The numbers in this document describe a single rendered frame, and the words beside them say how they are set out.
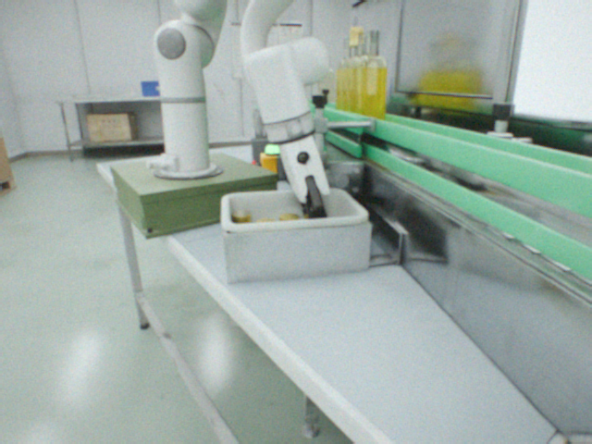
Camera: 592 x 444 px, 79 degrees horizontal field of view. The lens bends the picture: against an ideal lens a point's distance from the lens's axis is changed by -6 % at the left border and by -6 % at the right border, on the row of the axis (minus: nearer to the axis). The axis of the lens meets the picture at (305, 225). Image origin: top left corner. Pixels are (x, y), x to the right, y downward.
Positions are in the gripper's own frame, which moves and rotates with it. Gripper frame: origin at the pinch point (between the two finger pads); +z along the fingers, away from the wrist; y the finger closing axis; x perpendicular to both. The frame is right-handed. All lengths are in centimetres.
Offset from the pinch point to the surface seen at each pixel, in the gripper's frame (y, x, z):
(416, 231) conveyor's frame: -13.6, -11.8, 0.7
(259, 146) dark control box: 78, 1, 0
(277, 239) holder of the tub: -9.2, 7.5, -3.5
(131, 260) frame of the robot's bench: 91, 65, 31
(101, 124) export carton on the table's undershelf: 550, 187, -12
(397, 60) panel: 38, -38, -19
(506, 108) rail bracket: -14.9, -27.1, -13.3
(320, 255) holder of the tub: -9.5, 2.2, 1.4
